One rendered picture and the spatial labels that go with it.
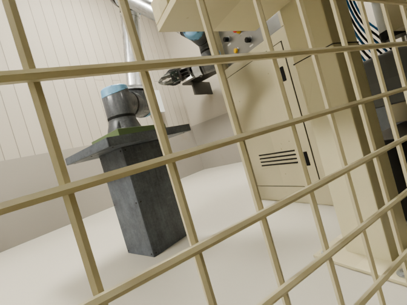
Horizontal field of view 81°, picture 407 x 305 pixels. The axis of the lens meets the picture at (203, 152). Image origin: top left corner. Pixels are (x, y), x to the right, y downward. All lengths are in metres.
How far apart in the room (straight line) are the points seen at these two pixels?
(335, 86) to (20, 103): 3.27
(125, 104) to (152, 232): 0.67
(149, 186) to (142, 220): 0.17
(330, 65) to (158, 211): 0.98
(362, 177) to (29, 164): 3.15
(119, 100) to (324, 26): 0.98
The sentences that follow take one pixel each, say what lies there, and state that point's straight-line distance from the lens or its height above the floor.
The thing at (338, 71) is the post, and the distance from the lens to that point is 0.76.
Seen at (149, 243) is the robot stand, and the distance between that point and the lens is 1.27.
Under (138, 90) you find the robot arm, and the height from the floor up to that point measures 0.88.
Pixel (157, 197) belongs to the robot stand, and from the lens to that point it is 1.29.
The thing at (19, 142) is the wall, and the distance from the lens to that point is 3.38.
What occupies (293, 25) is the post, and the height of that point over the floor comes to 0.72.
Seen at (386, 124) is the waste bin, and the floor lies 0.16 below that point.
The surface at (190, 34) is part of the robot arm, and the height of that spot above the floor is 0.97.
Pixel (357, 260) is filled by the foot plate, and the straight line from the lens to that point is 0.88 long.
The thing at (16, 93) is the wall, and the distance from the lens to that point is 3.55.
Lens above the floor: 0.46
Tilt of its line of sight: 2 degrees down
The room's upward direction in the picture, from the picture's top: 16 degrees counter-clockwise
